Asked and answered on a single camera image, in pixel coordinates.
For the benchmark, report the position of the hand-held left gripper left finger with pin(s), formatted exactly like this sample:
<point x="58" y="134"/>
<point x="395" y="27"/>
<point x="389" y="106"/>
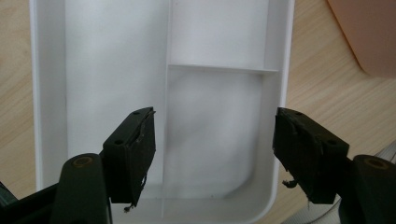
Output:
<point x="129" y="158"/>

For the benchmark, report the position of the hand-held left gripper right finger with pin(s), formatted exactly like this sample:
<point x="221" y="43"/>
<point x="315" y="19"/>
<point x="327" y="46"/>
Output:
<point x="308" y="155"/>

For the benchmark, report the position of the white divided tray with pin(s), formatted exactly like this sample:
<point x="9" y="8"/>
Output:
<point x="211" y="124"/>

